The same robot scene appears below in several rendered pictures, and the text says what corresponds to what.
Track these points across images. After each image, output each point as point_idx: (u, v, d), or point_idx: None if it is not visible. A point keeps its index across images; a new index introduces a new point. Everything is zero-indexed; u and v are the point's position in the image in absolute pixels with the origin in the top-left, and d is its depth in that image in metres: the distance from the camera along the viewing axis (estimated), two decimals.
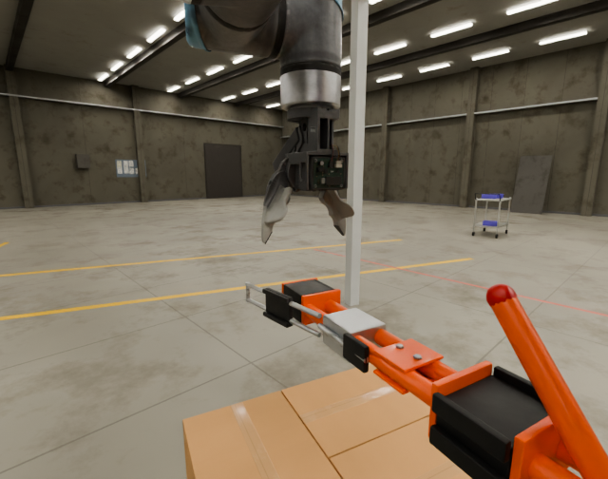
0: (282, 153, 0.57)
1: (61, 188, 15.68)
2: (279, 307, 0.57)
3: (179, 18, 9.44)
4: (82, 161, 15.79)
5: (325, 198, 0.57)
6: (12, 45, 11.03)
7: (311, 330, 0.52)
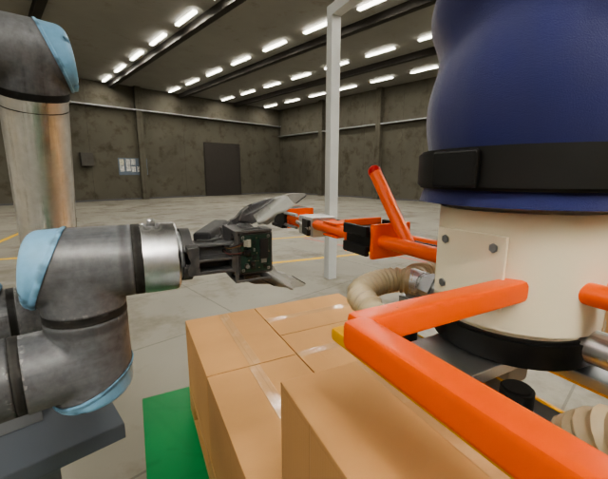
0: None
1: None
2: (279, 217, 0.90)
3: (179, 24, 10.04)
4: (86, 159, 16.40)
5: (267, 221, 0.53)
6: None
7: (293, 225, 0.84)
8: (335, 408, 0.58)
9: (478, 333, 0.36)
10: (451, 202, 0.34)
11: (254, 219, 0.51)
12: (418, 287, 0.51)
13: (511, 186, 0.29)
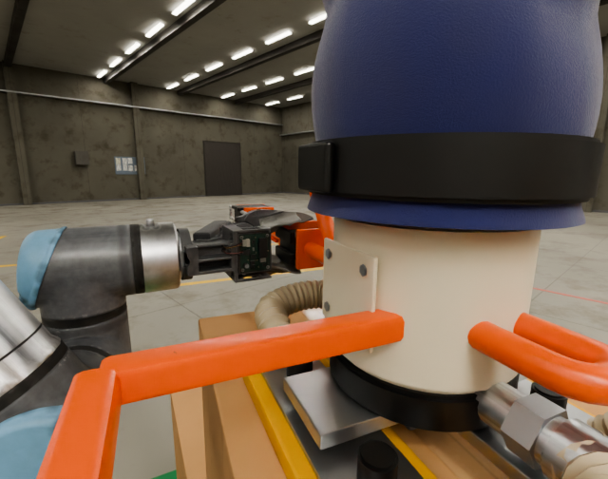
0: None
1: (60, 185, 15.64)
2: (237, 216, 0.84)
3: (177, 12, 9.40)
4: (81, 158, 15.75)
5: (270, 231, 0.53)
6: (10, 40, 10.99)
7: None
8: None
9: (355, 373, 0.29)
10: (321, 211, 0.26)
11: (258, 223, 0.52)
12: None
13: (365, 192, 0.22)
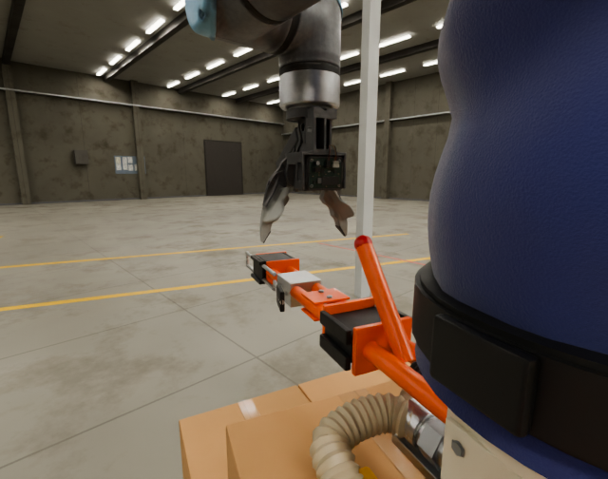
0: (284, 153, 0.58)
1: (59, 184, 15.44)
2: (258, 269, 0.74)
3: (178, 8, 9.19)
4: (80, 157, 15.55)
5: (325, 198, 0.56)
6: (9, 36, 10.79)
7: (271, 285, 0.67)
8: (294, 477, 0.38)
9: None
10: (480, 431, 0.16)
11: None
12: (418, 441, 0.34)
13: None
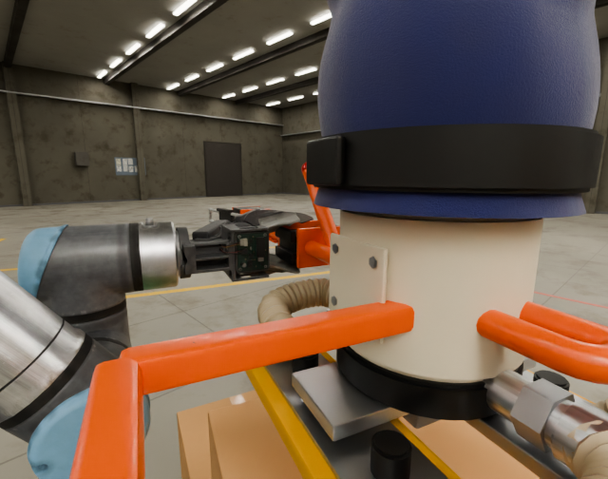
0: None
1: (60, 186, 15.58)
2: (226, 219, 0.83)
3: None
4: (81, 159, 15.69)
5: (269, 230, 0.53)
6: None
7: None
8: (256, 447, 0.52)
9: (365, 366, 0.29)
10: (329, 204, 0.27)
11: (257, 222, 0.52)
12: None
13: (376, 183, 0.23)
